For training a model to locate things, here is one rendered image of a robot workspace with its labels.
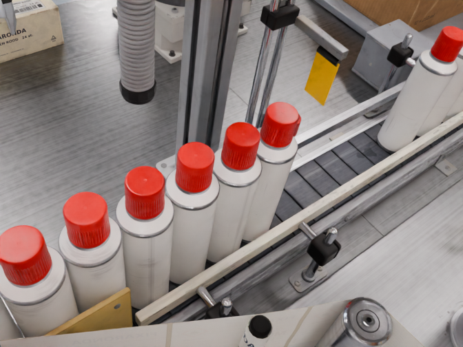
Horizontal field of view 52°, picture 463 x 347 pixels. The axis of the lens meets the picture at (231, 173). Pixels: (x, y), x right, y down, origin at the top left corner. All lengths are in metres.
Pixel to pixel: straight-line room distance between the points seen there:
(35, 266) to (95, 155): 0.40
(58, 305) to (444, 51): 0.54
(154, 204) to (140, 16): 0.15
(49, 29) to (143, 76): 0.51
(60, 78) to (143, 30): 0.48
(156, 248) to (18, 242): 0.12
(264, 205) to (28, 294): 0.27
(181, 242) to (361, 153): 0.37
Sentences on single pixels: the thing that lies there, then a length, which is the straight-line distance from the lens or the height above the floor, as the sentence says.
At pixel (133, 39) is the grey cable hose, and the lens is 0.42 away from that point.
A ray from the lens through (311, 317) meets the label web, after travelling 0.40.
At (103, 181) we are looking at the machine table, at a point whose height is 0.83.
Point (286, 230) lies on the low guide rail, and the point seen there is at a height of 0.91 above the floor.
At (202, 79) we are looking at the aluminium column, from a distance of 0.56.
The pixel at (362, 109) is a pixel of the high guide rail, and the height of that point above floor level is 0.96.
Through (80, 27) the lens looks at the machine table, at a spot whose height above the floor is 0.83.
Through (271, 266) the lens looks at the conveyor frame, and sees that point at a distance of 0.62.
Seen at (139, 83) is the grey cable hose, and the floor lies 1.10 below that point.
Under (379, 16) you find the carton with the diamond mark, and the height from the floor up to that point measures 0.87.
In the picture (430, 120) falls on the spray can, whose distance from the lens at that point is 0.81.
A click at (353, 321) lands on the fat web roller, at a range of 0.38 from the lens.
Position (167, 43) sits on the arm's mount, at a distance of 0.92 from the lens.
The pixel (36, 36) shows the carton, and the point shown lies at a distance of 0.93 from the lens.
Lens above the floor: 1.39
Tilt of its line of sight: 50 degrees down
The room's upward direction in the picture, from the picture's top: 12 degrees clockwise
